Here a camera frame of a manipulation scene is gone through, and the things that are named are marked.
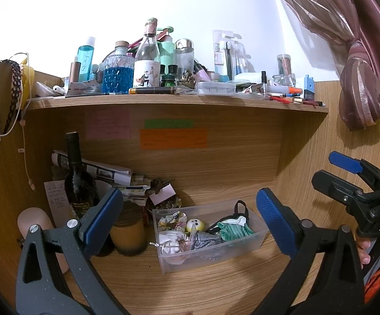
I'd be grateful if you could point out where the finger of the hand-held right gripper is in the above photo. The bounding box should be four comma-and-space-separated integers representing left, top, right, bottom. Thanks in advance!
328, 151, 380, 187
311, 170, 372, 216

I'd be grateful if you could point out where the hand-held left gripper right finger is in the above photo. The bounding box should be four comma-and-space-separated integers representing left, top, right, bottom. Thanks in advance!
252, 188, 365, 315

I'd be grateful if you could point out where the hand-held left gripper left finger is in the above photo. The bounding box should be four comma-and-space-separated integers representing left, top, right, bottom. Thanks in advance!
15, 188, 130, 315

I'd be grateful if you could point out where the black face mask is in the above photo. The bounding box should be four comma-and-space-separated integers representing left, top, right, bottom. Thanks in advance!
206, 199, 254, 232

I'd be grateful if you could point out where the green striped cloth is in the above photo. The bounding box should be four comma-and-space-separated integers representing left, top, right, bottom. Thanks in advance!
218, 221, 255, 242

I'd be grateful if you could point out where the floral cloth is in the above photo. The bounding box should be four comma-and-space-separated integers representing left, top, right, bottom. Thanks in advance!
159, 211, 187, 232

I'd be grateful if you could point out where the grey knit cloth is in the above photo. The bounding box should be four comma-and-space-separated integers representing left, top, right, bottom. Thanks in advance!
192, 230, 224, 250

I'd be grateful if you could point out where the white drawstring pouch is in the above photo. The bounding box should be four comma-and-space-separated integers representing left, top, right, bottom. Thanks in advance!
158, 230, 191, 254

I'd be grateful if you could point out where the clear plastic box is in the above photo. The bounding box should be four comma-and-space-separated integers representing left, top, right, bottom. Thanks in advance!
152, 198, 269, 275

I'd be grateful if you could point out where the yellow round plush toy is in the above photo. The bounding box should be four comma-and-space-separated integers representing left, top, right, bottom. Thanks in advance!
186, 218, 205, 234

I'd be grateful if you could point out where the person's right hand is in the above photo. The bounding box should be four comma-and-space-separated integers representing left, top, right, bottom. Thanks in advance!
355, 236, 380, 267

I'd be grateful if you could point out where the amber jar with lid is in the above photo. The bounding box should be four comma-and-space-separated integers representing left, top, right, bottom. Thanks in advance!
109, 201, 148, 257

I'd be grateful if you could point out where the dark wine bottle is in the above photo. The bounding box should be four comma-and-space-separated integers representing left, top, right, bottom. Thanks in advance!
64, 132, 115, 257

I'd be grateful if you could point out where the stack of papers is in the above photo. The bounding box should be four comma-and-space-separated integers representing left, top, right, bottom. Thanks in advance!
114, 172, 155, 207

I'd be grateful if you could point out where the rolled newspaper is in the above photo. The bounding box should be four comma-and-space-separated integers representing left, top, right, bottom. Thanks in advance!
52, 150, 133, 186

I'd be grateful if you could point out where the white paper note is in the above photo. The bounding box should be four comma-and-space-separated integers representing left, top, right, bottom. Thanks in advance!
44, 180, 71, 228

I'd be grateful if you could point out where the small pink box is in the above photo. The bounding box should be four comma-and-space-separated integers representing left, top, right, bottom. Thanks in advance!
148, 184, 174, 206

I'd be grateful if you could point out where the pink cylinder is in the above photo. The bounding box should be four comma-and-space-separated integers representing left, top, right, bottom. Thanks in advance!
17, 207, 71, 274

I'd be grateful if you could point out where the pile of small trinkets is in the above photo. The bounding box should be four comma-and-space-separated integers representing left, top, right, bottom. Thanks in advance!
157, 198, 183, 210

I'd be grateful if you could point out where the mauve striped curtain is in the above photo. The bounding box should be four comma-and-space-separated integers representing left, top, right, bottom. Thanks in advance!
267, 0, 380, 131

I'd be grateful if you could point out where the blue plastic block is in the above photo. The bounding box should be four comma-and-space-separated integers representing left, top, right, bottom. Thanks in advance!
303, 75, 316, 99

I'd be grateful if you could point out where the pile of pens and cosmetics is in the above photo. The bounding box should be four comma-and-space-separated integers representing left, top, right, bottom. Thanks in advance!
242, 83, 327, 107

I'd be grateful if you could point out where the pink sticky note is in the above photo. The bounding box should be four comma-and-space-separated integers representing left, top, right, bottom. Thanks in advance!
86, 110, 131, 140

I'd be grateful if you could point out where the small glass jar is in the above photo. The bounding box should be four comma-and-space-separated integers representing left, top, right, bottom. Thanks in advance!
272, 74, 296, 88

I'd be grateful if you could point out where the orange sticky note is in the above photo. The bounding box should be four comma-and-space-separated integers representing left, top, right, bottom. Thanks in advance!
139, 129, 208, 149

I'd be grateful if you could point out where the clear tube of brown sticks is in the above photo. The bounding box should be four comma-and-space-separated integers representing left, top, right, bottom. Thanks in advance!
277, 54, 293, 76

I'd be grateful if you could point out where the green sticky note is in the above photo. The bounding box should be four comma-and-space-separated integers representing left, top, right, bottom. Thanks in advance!
144, 119, 193, 129

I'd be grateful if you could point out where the white flat box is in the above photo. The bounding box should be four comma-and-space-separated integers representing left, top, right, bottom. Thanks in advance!
234, 72, 265, 85

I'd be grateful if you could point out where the wooden shelf board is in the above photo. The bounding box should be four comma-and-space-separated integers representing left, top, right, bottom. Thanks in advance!
24, 94, 329, 114

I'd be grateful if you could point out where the black gold cylindrical tube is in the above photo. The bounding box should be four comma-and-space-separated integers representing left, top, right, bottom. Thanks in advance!
129, 87, 179, 95

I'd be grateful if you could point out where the faceted glass bottle blue liquid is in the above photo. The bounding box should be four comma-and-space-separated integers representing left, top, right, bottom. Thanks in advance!
102, 41, 135, 94

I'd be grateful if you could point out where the clear lidded plastic container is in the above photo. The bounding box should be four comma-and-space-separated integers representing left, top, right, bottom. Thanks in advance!
196, 82, 237, 97

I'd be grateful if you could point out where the brown cosmetic tube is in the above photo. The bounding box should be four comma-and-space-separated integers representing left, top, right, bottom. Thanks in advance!
70, 62, 81, 88

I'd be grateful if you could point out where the yellow hanging item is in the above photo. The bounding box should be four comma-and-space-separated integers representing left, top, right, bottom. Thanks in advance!
21, 65, 35, 109

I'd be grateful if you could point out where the dark green ink bottle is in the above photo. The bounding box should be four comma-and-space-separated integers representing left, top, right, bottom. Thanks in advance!
161, 65, 179, 88

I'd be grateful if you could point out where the tall teal plastic bottle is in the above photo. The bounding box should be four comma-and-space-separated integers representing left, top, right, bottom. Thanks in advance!
77, 37, 96, 85

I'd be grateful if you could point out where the clear printed bottle pink cap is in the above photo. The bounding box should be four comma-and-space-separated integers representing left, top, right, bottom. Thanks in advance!
134, 18, 162, 89

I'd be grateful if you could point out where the pink bottle black cap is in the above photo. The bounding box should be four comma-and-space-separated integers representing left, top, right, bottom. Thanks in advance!
193, 62, 212, 82

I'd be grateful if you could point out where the black braided headband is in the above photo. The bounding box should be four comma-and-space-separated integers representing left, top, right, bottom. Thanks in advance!
1, 60, 23, 134

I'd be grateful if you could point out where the clear toothbrush blister pack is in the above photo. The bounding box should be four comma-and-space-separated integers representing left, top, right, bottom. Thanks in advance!
212, 29, 243, 80

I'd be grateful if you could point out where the mint green pump bottle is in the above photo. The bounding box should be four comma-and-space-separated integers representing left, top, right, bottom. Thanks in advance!
159, 27, 175, 73

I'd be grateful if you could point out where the white charging cable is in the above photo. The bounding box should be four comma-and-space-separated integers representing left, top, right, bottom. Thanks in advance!
0, 52, 36, 191

